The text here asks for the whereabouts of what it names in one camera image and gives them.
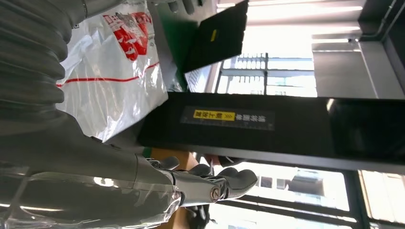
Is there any black laptop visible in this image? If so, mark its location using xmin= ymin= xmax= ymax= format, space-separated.
xmin=181 ymin=0 xmax=250 ymax=74

